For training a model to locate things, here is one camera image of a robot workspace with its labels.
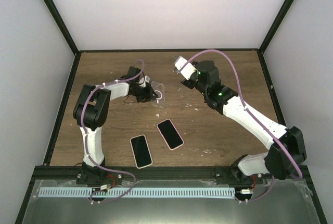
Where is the clear phone case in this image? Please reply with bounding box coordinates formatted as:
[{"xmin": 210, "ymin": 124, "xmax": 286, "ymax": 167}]
[{"xmin": 151, "ymin": 81, "xmax": 165, "ymax": 107}]

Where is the black aluminium frame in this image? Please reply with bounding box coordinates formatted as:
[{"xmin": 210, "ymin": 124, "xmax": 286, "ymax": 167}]
[{"xmin": 14, "ymin": 0, "xmax": 328, "ymax": 224}]

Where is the light blue slotted cable duct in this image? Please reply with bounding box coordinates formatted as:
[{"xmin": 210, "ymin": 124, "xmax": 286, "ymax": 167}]
[{"xmin": 37, "ymin": 187, "xmax": 235, "ymax": 198}]

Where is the phone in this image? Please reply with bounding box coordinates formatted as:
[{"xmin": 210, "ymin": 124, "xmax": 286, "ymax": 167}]
[
  {"xmin": 130, "ymin": 135, "xmax": 153, "ymax": 169},
  {"xmin": 157, "ymin": 119, "xmax": 184, "ymax": 150}
]

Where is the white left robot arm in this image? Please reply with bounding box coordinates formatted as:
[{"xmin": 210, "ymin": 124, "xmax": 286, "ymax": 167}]
[{"xmin": 73, "ymin": 66, "xmax": 157, "ymax": 184}]

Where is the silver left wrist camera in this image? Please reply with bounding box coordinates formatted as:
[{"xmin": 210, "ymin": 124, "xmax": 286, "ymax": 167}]
[{"xmin": 138, "ymin": 76, "xmax": 150, "ymax": 88}]

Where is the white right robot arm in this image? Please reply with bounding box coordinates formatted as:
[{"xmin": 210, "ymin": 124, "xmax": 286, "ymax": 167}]
[{"xmin": 174, "ymin": 57, "xmax": 306, "ymax": 184}]

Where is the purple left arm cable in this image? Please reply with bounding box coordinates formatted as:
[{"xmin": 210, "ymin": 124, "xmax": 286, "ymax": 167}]
[{"xmin": 81, "ymin": 59, "xmax": 145, "ymax": 205}]

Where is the phone in light pink case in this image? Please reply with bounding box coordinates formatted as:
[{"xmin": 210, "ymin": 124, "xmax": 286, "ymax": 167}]
[{"xmin": 130, "ymin": 135, "xmax": 153, "ymax": 169}]

